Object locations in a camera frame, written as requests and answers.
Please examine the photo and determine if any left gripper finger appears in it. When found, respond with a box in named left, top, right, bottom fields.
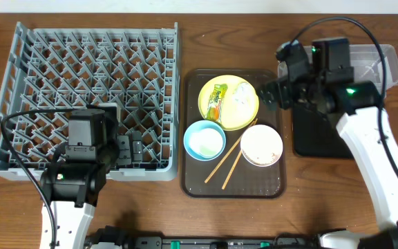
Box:
left=117, top=135, right=132, bottom=165
left=131, top=131, right=143, bottom=162

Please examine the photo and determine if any white tissue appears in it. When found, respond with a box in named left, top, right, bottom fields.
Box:
left=232, top=82, right=256, bottom=112

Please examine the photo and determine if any white bowl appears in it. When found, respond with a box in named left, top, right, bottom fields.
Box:
left=240, top=124, right=283, bottom=167

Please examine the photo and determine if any green orange snack wrapper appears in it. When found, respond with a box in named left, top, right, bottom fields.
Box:
left=206, top=84, right=228, bottom=123

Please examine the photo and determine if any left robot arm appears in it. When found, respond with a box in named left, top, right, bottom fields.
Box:
left=40, top=103, right=142, bottom=248

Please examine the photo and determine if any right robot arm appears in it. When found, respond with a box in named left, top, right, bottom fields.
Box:
left=258, top=38, right=398, bottom=248

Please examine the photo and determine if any black waste tray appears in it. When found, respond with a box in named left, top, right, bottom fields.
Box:
left=292, top=105, right=353, bottom=159

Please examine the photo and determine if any grey dishwasher rack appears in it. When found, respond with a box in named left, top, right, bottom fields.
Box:
left=0, top=24, right=180, bottom=181

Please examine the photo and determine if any left wooden chopstick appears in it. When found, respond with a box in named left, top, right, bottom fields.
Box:
left=204, top=118, right=258, bottom=183

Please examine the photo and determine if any wooden chopstick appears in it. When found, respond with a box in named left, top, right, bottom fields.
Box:
left=221, top=150, right=242, bottom=190
left=204, top=118, right=258, bottom=183

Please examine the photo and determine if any yellow plate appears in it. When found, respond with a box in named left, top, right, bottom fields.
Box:
left=198, top=75, right=259, bottom=131

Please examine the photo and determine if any light blue bowl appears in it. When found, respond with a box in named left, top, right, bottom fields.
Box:
left=183, top=120, right=226, bottom=161

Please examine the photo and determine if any clear plastic bin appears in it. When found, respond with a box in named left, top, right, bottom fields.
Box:
left=277, top=44, right=398, bottom=101

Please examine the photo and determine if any brown plastic tray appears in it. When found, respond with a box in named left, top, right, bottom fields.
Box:
left=180, top=69, right=286, bottom=199

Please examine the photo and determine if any right wooden chopstick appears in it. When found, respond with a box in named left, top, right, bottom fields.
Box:
left=221, top=150, right=242, bottom=190

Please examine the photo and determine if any left black cable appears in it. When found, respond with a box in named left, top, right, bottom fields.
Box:
left=0, top=107, right=93, bottom=249

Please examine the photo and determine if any black cable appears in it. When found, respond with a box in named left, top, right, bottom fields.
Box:
left=0, top=107, right=93, bottom=249
left=290, top=16, right=398, bottom=215

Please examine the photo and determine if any right black cable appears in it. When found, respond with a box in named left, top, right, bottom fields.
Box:
left=290, top=16, right=398, bottom=215

